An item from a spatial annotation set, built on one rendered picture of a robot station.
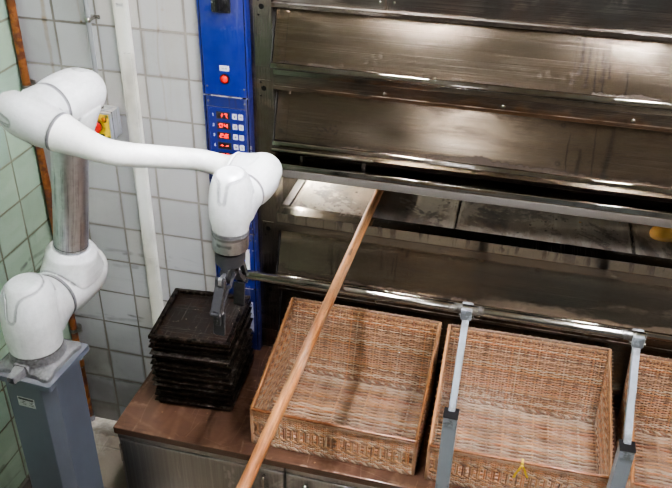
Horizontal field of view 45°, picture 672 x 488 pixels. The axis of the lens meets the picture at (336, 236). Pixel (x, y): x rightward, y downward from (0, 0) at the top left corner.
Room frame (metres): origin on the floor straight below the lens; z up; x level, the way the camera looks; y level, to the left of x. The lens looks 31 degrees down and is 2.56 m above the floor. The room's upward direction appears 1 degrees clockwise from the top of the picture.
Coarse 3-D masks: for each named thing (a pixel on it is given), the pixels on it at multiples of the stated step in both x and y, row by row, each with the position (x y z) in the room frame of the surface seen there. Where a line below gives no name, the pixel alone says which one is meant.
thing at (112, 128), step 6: (108, 108) 2.52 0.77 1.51; (114, 108) 2.52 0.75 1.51; (102, 114) 2.48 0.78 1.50; (108, 114) 2.48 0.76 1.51; (114, 114) 2.51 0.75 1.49; (108, 120) 2.48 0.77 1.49; (114, 120) 2.50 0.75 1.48; (120, 120) 2.54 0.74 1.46; (102, 126) 2.48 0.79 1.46; (108, 126) 2.48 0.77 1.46; (114, 126) 2.50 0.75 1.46; (120, 126) 2.53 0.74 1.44; (102, 132) 2.48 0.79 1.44; (108, 132) 2.48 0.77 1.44; (114, 132) 2.49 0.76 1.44; (120, 132) 2.53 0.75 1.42; (114, 138) 2.49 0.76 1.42
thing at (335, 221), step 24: (288, 216) 2.41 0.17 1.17; (312, 216) 2.39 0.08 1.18; (336, 216) 2.40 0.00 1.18; (360, 216) 2.40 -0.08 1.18; (408, 240) 2.31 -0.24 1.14; (432, 240) 2.29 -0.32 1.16; (456, 240) 2.27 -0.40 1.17; (480, 240) 2.26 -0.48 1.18; (504, 240) 2.26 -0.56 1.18; (528, 240) 2.26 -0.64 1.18; (576, 264) 2.18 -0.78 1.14; (600, 264) 2.16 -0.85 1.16; (624, 264) 2.14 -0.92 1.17; (648, 264) 2.13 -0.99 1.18
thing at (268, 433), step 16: (368, 208) 2.40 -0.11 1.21; (368, 224) 2.32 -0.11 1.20; (352, 240) 2.20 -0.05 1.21; (352, 256) 2.11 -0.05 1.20; (336, 288) 1.93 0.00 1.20; (320, 320) 1.78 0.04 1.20; (304, 352) 1.64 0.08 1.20; (288, 384) 1.51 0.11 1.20; (288, 400) 1.47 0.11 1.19; (272, 416) 1.40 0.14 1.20; (272, 432) 1.36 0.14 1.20; (256, 448) 1.30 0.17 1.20; (256, 464) 1.26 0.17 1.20; (240, 480) 1.21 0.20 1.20
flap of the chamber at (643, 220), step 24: (336, 168) 2.32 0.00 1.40; (360, 168) 2.34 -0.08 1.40; (384, 168) 2.36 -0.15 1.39; (408, 192) 2.16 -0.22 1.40; (432, 192) 2.15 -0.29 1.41; (456, 192) 2.13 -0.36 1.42; (528, 192) 2.18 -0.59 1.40; (552, 192) 2.20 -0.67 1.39; (576, 192) 2.22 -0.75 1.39; (600, 216) 2.03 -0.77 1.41; (624, 216) 2.02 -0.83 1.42
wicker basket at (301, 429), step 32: (288, 320) 2.31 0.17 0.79; (384, 320) 2.28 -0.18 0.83; (416, 320) 2.26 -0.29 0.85; (288, 352) 2.30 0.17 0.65; (320, 352) 2.29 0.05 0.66; (352, 352) 2.27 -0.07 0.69; (384, 352) 2.25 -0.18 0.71; (416, 352) 2.23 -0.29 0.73; (320, 384) 2.20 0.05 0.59; (352, 384) 2.21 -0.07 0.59; (384, 384) 2.21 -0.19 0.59; (416, 384) 2.19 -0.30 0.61; (256, 416) 1.92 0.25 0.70; (288, 416) 1.89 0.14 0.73; (320, 416) 2.04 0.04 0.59; (352, 416) 2.04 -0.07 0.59; (384, 416) 2.05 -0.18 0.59; (416, 416) 2.05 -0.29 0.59; (288, 448) 1.89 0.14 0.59; (320, 448) 1.87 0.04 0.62; (352, 448) 1.84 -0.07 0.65; (384, 448) 1.81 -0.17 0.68; (416, 448) 1.79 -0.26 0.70
